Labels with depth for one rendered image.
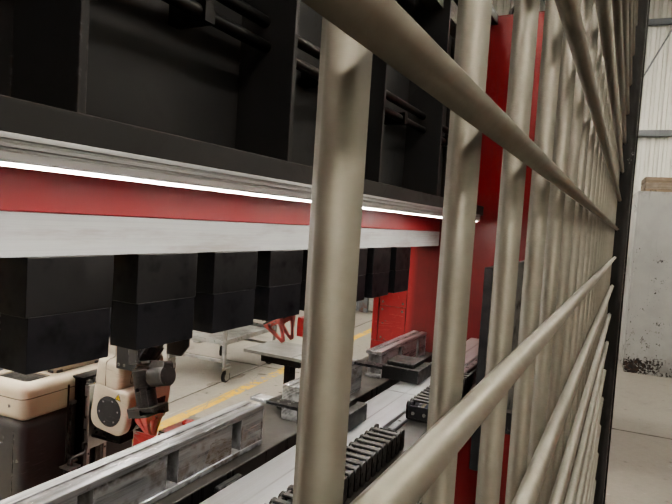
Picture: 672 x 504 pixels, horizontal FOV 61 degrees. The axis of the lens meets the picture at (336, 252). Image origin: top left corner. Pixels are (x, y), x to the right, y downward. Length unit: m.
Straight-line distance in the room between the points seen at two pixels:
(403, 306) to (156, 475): 1.63
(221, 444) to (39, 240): 0.63
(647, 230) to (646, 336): 1.13
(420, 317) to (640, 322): 4.65
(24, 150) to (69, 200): 0.29
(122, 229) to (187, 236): 0.15
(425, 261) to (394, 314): 0.28
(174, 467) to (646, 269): 6.16
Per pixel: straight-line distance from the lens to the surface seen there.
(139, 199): 1.02
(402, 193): 1.56
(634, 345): 7.02
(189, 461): 1.26
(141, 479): 1.17
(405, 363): 1.64
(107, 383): 2.14
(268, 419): 1.62
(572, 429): 0.22
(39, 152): 0.65
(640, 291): 6.95
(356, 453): 1.02
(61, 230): 0.92
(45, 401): 2.25
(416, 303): 2.56
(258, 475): 1.04
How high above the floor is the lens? 1.42
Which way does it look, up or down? 3 degrees down
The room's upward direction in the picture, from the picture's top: 4 degrees clockwise
